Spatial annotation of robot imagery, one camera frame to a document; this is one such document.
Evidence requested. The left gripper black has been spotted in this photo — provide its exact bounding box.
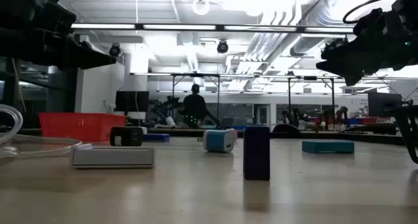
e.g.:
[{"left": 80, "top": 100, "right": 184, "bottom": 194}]
[{"left": 0, "top": 27, "right": 118, "bottom": 71}]

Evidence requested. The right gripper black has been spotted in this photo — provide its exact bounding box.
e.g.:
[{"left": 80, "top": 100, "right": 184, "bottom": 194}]
[{"left": 315, "top": 8, "right": 404, "bottom": 87}]

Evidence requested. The black USB wall charger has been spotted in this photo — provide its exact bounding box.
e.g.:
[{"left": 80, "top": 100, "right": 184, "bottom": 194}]
[{"left": 109, "top": 125, "right": 144, "bottom": 148}]

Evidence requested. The teal rectangular box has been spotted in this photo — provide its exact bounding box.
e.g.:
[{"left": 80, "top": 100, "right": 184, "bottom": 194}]
[{"left": 301, "top": 139, "right": 355, "bottom": 155}]

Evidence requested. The white rectangular box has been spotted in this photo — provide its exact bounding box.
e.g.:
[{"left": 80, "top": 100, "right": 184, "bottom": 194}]
[{"left": 70, "top": 146, "right": 155, "bottom": 169}]

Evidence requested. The small blue box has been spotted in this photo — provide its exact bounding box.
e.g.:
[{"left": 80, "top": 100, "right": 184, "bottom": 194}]
[{"left": 142, "top": 133, "right": 170, "bottom": 143}]

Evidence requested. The navy blue rectangular box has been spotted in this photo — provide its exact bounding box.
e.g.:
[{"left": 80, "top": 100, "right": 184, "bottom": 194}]
[{"left": 243, "top": 125, "right": 271, "bottom": 182}]

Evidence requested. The blue and white charger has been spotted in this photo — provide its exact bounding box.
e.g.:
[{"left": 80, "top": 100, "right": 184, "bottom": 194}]
[{"left": 197, "top": 129, "right": 236, "bottom": 153}]

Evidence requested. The black computer monitor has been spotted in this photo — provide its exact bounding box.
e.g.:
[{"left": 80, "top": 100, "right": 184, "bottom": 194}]
[
  {"left": 114, "top": 90, "right": 150, "bottom": 113},
  {"left": 368, "top": 91, "right": 402, "bottom": 118}
]

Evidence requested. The red plastic basket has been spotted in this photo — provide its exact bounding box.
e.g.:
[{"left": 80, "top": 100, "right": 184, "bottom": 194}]
[{"left": 38, "top": 112, "right": 127, "bottom": 142}]

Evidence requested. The long ceiling light bar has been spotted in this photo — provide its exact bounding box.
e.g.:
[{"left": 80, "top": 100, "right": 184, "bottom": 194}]
[{"left": 71, "top": 23, "right": 355, "bottom": 34}]

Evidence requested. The person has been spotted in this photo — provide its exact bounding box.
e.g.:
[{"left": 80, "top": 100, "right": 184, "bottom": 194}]
[{"left": 182, "top": 83, "right": 207, "bottom": 129}]

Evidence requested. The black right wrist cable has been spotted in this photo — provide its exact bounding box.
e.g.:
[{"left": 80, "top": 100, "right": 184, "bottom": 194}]
[{"left": 342, "top": 0, "right": 404, "bottom": 25}]

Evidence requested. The silver ventilation duct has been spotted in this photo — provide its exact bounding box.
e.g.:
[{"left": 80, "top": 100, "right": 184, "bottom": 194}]
[{"left": 290, "top": 0, "right": 360, "bottom": 57}]

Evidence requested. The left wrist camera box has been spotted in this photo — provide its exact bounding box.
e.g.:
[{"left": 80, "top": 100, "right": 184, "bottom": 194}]
[{"left": 39, "top": 0, "right": 78, "bottom": 35}]

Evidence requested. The clear plastic cable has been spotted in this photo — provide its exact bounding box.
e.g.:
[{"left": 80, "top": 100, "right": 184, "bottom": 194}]
[{"left": 0, "top": 103, "right": 94, "bottom": 159}]

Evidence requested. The white ring lamp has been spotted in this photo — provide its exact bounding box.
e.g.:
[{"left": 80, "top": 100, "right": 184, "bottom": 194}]
[{"left": 191, "top": 0, "right": 211, "bottom": 16}]

